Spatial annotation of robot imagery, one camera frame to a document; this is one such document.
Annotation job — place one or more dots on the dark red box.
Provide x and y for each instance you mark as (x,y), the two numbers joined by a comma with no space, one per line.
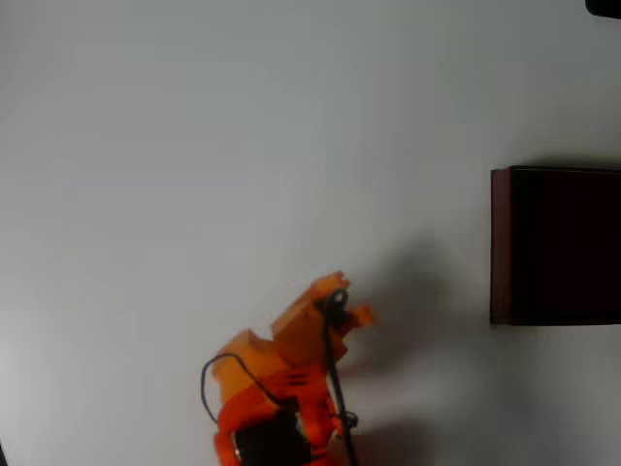
(558,247)

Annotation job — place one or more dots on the black object at edge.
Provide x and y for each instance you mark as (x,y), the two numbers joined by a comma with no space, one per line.
(605,7)

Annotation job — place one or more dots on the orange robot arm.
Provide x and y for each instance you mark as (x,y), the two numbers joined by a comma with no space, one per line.
(271,417)

